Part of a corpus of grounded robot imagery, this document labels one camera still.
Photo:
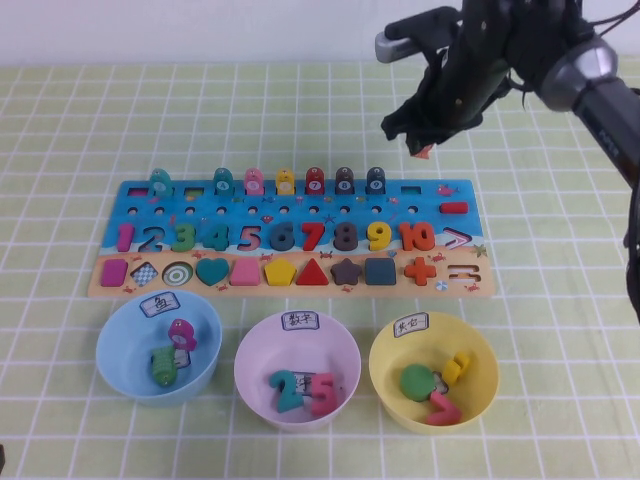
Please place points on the brown number eight piece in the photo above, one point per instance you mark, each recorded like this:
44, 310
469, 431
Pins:
346, 236

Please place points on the pink number one piece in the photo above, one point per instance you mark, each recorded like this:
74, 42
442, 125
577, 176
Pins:
126, 240

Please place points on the red number seven piece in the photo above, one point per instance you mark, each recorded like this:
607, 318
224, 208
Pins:
315, 228

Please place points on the pink greater-than sign piece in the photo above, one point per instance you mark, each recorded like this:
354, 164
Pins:
452, 409

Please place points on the red fish piece seven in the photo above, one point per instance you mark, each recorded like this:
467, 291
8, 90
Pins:
314, 184

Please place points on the yellow plastic bowl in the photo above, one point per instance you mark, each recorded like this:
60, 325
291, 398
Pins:
480, 395

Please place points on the teal number four piece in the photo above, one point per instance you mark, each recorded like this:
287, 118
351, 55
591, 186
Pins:
222, 240

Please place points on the pink number five piece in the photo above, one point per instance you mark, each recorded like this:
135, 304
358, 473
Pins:
325, 378

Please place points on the yellow fish piece six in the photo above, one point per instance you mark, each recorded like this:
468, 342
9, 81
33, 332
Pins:
284, 184

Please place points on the teal number two piece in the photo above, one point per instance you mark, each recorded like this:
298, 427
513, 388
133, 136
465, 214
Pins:
286, 406

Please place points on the yellow pentagon piece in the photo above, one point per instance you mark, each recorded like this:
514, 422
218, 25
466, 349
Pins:
280, 274

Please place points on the teal fish piece four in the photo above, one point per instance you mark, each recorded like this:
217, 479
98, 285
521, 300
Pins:
222, 184

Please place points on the pink rectangle piece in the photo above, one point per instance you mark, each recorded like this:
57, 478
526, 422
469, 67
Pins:
113, 273

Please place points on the dark blue square piece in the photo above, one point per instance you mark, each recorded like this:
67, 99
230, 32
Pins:
380, 271

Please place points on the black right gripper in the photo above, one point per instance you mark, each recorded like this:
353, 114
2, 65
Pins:
482, 40

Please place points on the teal heart piece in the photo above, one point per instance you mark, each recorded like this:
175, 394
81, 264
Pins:
212, 270

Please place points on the yellow equals sign piece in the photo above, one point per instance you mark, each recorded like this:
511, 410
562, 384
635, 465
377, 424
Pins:
452, 372

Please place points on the dark blue number six piece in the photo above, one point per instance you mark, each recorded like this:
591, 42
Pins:
277, 240

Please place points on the yellow number nine piece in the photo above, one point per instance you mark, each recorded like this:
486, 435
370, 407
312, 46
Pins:
386, 235

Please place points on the brown star piece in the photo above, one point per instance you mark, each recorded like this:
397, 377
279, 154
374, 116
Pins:
345, 271

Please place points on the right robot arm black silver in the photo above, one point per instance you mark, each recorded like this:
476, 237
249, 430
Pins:
582, 75

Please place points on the red triangle piece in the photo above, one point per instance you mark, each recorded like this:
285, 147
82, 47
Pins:
312, 276

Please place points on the light blue plastic bowl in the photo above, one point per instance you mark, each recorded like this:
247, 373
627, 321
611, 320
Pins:
125, 360

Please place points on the light pink plastic bowl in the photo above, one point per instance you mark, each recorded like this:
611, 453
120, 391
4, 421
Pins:
260, 360

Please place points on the orange number ten piece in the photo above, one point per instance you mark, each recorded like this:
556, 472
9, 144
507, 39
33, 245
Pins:
406, 237

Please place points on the green number three piece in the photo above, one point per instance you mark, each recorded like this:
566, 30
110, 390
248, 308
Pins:
190, 239

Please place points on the pink fish piece five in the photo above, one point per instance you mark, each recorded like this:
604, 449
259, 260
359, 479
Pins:
253, 184

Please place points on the dark blue fish piece nine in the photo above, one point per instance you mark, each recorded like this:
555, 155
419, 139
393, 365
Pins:
375, 184

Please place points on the teal fish piece one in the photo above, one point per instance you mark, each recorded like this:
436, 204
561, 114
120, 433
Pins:
160, 185

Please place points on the green circle piece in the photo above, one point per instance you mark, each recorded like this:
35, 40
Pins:
417, 382

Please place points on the pink trapezoid piece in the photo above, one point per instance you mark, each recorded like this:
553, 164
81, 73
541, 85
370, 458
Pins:
244, 275

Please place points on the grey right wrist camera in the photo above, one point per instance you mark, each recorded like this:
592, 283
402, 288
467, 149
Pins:
395, 47

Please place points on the green fish piece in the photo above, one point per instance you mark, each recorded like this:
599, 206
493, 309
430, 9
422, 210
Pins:
163, 367

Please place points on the magenta fish piece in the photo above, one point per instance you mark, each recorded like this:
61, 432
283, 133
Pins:
180, 332

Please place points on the colourful wooden puzzle board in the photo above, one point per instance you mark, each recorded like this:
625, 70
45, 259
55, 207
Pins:
107, 210

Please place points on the orange plus sign piece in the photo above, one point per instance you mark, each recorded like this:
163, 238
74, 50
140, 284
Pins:
420, 271

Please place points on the red minus sign piece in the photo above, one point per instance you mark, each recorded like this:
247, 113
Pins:
453, 207

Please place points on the orange fish piece ten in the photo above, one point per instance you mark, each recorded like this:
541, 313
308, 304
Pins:
424, 151

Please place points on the brown fish piece eight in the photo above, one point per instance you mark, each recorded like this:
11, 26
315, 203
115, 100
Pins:
344, 184

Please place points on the green checked tablecloth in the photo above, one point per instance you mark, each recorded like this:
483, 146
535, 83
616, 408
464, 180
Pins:
200, 125

